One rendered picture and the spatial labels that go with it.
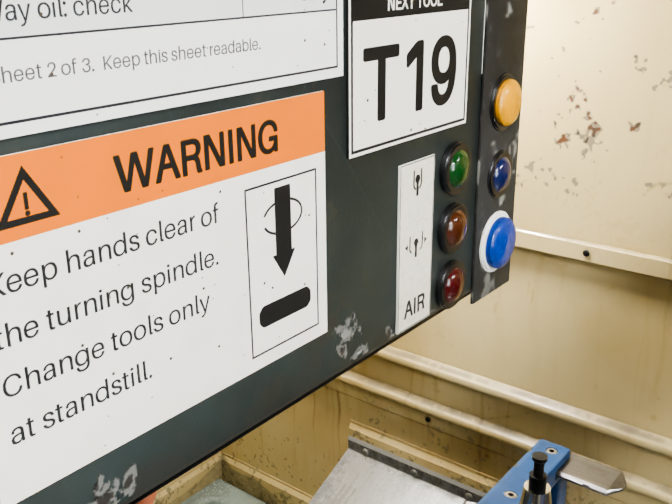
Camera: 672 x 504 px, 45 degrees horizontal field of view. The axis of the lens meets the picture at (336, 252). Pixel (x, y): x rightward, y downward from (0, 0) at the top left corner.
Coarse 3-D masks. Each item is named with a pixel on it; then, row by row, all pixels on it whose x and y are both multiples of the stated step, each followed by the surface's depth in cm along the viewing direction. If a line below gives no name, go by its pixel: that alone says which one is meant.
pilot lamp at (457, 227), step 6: (456, 216) 42; (462, 216) 42; (450, 222) 42; (456, 222) 42; (462, 222) 42; (450, 228) 42; (456, 228) 42; (462, 228) 42; (450, 234) 42; (456, 234) 42; (462, 234) 43; (450, 240) 42; (456, 240) 42
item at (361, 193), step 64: (64, 128) 23; (128, 128) 25; (448, 128) 41; (384, 192) 37; (384, 256) 38; (448, 256) 43; (384, 320) 40; (256, 384) 33; (320, 384) 37; (128, 448) 28; (192, 448) 31
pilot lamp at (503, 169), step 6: (498, 162) 45; (504, 162) 45; (498, 168) 45; (504, 168) 45; (510, 168) 45; (498, 174) 45; (504, 174) 45; (510, 174) 46; (498, 180) 45; (504, 180) 45; (498, 186) 45; (504, 186) 45
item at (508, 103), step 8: (512, 80) 44; (504, 88) 43; (512, 88) 43; (520, 88) 44; (504, 96) 43; (512, 96) 43; (520, 96) 44; (496, 104) 43; (504, 104) 43; (512, 104) 44; (520, 104) 44; (496, 112) 43; (504, 112) 43; (512, 112) 44; (504, 120) 44; (512, 120) 44
